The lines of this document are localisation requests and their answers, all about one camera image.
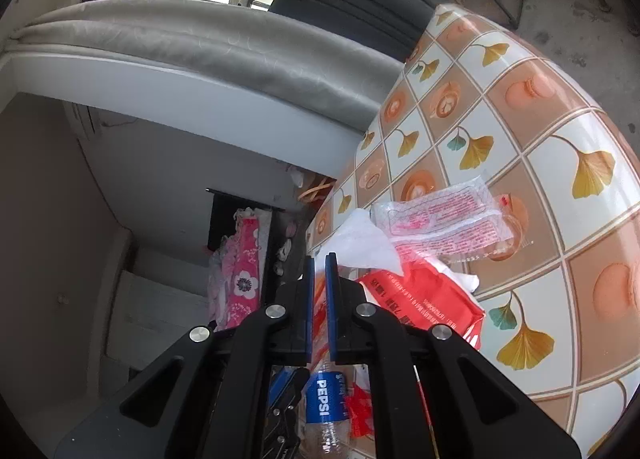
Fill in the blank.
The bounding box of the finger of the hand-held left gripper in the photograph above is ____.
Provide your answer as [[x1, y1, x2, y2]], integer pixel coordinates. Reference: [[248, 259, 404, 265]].
[[262, 368, 311, 459]]

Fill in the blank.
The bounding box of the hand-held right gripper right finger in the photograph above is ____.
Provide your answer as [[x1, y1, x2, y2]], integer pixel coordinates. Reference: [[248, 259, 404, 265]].
[[325, 253, 583, 459]]

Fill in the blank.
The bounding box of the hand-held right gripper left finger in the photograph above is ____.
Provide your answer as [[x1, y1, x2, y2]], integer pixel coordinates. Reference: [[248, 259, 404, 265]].
[[52, 256, 316, 459]]

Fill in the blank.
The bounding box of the clear plastic bottle blue label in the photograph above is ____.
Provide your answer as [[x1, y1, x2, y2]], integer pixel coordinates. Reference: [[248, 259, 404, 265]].
[[302, 359, 351, 459]]

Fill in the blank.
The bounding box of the pink floral cloth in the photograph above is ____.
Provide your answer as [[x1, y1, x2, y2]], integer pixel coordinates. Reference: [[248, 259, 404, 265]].
[[207, 209, 263, 332]]

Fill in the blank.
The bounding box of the white crumpled tissue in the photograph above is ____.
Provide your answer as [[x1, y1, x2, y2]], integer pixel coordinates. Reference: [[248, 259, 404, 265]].
[[325, 209, 411, 275], [435, 259, 481, 292]]

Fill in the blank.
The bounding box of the red plastic bag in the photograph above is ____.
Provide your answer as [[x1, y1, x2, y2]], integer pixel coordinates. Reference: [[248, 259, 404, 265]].
[[345, 379, 376, 440]]

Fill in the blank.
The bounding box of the red printed packet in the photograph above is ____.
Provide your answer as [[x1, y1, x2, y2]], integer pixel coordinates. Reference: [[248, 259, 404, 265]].
[[357, 259, 486, 350]]

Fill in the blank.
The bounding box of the black cabinet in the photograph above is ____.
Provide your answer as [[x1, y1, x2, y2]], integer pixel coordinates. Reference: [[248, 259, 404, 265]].
[[205, 187, 301, 290]]

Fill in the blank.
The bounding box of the clear pink-printed plastic wrapper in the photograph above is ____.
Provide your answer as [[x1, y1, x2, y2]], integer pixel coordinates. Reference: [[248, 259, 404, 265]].
[[370, 175, 493, 235], [390, 211, 503, 260]]

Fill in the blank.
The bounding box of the white cabinet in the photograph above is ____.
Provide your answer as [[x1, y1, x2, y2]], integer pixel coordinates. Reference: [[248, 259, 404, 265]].
[[102, 234, 221, 390]]

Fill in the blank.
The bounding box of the grey mattress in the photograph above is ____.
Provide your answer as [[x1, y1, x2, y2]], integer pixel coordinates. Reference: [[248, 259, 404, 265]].
[[10, 0, 406, 132]]

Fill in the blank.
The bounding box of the black chair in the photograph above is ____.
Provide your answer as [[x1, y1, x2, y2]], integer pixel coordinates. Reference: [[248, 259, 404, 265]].
[[267, 0, 436, 64]]

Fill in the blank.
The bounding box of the leaf and cup patterned tablecloth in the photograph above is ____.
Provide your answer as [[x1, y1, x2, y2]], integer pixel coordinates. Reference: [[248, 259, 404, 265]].
[[305, 4, 640, 459]]

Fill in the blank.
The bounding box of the white bed frame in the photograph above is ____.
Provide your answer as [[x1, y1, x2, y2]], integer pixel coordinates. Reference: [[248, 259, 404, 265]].
[[0, 51, 366, 180]]

